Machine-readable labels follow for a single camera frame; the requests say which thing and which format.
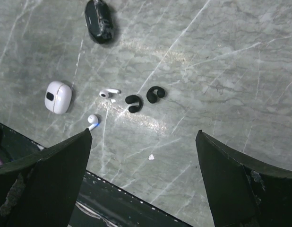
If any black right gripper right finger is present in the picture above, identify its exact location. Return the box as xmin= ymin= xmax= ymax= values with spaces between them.
xmin=196 ymin=130 xmax=292 ymax=227

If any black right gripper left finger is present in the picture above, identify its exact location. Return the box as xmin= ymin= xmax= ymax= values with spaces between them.
xmin=0 ymin=129 xmax=92 ymax=227

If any white earbud charging case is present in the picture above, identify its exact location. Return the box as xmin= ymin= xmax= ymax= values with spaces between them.
xmin=44 ymin=81 xmax=72 ymax=114

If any black earbud charging case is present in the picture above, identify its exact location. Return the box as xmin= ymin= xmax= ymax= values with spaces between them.
xmin=85 ymin=0 xmax=114 ymax=44

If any white earbud with blue light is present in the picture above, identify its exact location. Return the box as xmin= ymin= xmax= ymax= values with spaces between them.
xmin=87 ymin=114 xmax=99 ymax=131

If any black clip earbud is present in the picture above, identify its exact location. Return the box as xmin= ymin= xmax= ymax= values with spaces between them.
xmin=146 ymin=86 xmax=166 ymax=104
xmin=125 ymin=95 xmax=143 ymax=114

